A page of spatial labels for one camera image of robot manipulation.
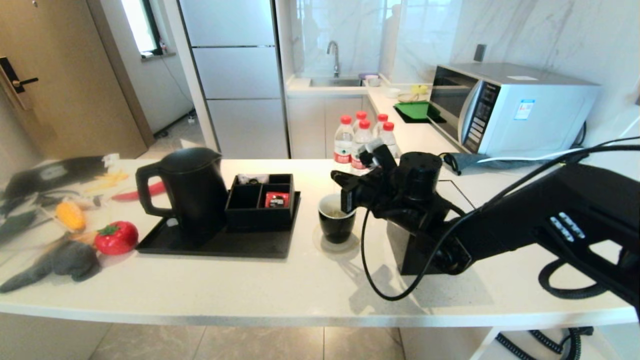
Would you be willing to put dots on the white refrigerator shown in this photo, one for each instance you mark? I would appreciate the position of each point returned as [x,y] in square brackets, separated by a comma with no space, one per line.
[235,75]

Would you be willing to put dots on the black rectangular serving tray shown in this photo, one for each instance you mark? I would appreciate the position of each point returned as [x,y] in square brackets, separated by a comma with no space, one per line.
[225,246]

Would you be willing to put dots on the red toy chili pepper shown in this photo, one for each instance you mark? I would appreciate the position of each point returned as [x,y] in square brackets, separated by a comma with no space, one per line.
[155,191]

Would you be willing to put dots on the small white cup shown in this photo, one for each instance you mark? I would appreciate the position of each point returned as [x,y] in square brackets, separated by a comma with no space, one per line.
[392,92]

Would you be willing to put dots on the chrome sink faucet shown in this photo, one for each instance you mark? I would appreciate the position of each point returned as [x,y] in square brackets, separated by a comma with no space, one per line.
[335,51]

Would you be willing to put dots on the yellow toy corn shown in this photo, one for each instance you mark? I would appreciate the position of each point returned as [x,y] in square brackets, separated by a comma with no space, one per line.
[71,216]

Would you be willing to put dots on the black compartment organizer box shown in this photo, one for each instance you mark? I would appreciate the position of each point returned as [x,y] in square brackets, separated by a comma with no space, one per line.
[260,221]

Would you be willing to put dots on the black bag white tag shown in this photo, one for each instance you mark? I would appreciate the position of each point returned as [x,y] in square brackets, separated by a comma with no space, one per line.
[75,172]

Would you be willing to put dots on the black cooktop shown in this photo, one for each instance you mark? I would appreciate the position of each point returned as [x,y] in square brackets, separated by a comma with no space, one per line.
[407,120]

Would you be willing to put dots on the green plastic tray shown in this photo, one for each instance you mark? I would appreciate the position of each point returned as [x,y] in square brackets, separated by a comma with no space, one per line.
[415,110]

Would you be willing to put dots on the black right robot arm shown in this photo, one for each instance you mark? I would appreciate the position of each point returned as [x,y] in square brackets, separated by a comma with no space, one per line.
[550,220]

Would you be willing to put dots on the steel kitchen sink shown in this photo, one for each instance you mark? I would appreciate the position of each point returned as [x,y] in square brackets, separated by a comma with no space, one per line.
[335,82]

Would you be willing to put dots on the red toy tomato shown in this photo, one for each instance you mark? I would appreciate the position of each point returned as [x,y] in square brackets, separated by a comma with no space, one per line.
[117,239]

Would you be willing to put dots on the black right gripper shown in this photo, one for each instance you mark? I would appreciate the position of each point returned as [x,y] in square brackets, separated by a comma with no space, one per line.
[375,195]

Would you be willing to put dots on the bright window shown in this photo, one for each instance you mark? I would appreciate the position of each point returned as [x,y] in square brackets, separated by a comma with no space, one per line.
[137,25]

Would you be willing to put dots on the grey wall outlet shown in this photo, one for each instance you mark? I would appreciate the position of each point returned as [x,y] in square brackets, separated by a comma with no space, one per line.
[479,52]

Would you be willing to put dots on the yellow toy fries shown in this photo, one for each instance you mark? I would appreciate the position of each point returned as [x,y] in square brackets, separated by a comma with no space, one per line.
[112,179]

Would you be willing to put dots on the purple bowl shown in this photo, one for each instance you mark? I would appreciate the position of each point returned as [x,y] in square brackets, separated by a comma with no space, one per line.
[369,76]

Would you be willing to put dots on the brown wooden door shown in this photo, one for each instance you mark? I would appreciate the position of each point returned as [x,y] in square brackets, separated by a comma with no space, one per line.
[70,75]

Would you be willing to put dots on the white kitchen base cabinet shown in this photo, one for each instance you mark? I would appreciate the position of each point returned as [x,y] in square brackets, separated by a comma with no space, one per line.
[312,127]

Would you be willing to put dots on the black cup white inside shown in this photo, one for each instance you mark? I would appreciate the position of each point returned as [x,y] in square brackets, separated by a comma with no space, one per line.
[335,230]

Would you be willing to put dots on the silver microwave oven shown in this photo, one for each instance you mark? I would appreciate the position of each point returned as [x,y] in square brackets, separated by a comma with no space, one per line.
[535,110]

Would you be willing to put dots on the black electric kettle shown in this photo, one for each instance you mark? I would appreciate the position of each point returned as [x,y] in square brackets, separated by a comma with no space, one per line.
[195,195]

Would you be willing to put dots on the clear glass coaster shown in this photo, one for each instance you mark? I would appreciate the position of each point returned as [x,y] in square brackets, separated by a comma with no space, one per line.
[351,245]

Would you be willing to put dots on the black tissue box white top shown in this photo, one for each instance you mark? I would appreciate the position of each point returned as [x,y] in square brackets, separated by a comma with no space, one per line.
[415,257]

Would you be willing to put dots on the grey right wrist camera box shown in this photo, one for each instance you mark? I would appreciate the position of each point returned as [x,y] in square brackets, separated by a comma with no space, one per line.
[376,151]

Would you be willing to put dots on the yellow kitchen item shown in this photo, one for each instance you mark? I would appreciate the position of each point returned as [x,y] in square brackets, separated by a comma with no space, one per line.
[420,89]

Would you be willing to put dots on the grey plush toy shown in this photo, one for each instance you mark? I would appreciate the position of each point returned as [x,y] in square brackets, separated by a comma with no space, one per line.
[70,261]

